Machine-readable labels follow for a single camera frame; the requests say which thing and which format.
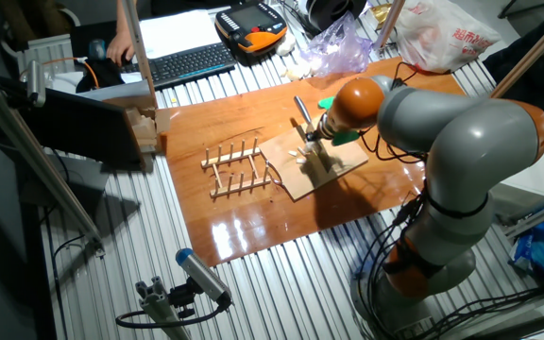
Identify steel cleaver knife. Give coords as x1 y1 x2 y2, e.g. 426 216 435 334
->
293 95 334 179

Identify person's forearm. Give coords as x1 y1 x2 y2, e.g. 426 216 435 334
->
115 0 135 35

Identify large white radish lump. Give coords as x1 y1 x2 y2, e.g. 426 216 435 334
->
275 31 298 57

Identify person's hand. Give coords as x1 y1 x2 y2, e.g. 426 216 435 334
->
106 28 136 68

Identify wooden cutting board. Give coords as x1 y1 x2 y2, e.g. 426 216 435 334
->
258 123 370 202

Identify wooden peg dish rack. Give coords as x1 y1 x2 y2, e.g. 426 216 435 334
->
199 136 274 199

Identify clear plastic bag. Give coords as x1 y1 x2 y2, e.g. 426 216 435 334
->
299 11 373 77

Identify orange black teach pendant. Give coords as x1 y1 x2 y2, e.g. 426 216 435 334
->
213 0 289 61

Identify black round device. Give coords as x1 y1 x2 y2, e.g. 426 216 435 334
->
299 0 368 33

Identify black computer keyboard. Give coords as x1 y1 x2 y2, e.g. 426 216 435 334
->
119 42 238 91

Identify white red-printed plastic bag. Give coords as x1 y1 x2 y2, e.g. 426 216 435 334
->
394 0 502 76

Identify white paper sheet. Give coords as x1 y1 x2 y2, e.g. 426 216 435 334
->
137 8 221 60

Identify white drawer box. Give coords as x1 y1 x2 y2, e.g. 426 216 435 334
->
488 151 544 219

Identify black monitor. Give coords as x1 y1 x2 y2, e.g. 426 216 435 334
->
16 87 146 170

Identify white ribbed panel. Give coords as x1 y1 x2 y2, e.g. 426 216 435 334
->
2 35 75 77

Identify aluminium frame post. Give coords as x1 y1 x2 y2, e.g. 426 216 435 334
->
374 0 406 49
491 2 544 99
120 0 159 96

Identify grey camera with blue end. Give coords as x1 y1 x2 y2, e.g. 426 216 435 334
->
175 247 233 309

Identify aluminium camera stand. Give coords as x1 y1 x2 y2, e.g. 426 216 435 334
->
134 276 193 340

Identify aluminium frame beam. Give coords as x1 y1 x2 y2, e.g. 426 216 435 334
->
0 65 106 256
505 192 544 239

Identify silver camera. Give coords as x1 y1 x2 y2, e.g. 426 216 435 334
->
25 59 47 108

